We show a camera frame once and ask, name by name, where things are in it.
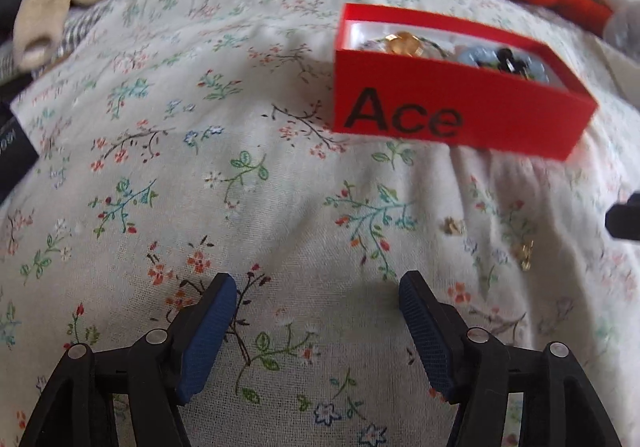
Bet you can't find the black box beside bed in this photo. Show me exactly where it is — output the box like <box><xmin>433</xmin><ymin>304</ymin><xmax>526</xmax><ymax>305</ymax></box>
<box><xmin>0</xmin><ymin>103</ymin><xmax>38</xmax><ymax>202</ymax></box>

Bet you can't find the black beaded flower brooch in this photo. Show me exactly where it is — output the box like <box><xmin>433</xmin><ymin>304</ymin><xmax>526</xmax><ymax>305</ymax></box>
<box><xmin>496</xmin><ymin>47</ymin><xmax>529</xmax><ymax>78</ymax></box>

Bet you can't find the small gold stud earring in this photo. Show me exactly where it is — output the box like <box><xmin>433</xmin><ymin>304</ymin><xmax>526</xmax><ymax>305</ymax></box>
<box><xmin>442</xmin><ymin>217</ymin><xmax>465</xmax><ymax>236</ymax></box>

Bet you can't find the blue bead bracelet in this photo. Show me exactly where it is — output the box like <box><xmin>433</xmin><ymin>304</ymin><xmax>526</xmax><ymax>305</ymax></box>
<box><xmin>456</xmin><ymin>45</ymin><xmax>559</xmax><ymax>85</ymax></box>

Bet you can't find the floral bed sheet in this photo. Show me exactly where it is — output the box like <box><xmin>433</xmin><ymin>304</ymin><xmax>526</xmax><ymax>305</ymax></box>
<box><xmin>1</xmin><ymin>0</ymin><xmax>639</xmax><ymax>446</ymax></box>

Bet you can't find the red Ace box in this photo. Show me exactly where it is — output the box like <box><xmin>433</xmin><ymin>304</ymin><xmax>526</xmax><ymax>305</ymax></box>
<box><xmin>333</xmin><ymin>4</ymin><xmax>598</xmax><ymax>161</ymax></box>

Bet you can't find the small gold charm earring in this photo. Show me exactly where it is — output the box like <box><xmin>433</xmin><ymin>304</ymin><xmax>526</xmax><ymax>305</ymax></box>
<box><xmin>514</xmin><ymin>240</ymin><xmax>535</xmax><ymax>271</ymax></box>

